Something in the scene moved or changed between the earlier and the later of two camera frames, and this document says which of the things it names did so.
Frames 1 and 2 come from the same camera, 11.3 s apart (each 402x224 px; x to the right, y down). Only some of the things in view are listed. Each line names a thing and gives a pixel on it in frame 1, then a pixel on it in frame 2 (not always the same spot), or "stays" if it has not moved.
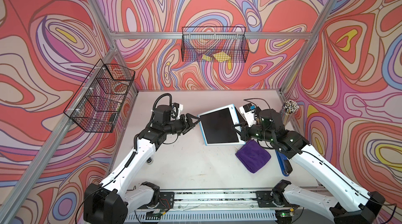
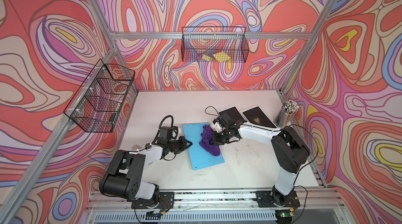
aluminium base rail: (229, 206) stays
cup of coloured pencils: (289, 108) stays
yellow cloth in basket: (220, 56) stays
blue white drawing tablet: (216, 126) → (200, 157)
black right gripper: (244, 132) → (216, 141)
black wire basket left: (97, 105) stays
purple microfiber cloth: (253, 156) → (205, 142)
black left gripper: (187, 124) → (181, 142)
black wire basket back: (214, 44) stays
